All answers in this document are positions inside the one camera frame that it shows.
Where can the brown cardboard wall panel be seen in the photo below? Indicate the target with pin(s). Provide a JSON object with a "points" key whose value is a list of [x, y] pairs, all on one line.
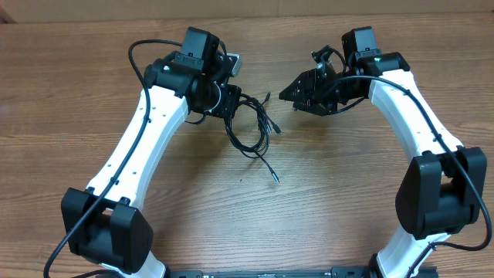
{"points": [[43, 11]]}

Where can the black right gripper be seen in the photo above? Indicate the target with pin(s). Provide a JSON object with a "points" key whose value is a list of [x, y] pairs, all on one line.
{"points": [[311, 85]]}

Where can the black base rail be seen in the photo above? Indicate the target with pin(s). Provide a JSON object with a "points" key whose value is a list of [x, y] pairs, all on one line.
{"points": [[266, 273]]}

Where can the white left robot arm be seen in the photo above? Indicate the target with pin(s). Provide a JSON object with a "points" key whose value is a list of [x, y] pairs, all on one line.
{"points": [[104, 223]]}

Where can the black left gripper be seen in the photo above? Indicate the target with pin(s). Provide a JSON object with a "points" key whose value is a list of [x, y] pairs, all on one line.
{"points": [[228, 108]]}

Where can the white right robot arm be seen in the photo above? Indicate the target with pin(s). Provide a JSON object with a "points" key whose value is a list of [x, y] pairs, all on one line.
{"points": [[441, 191]]}

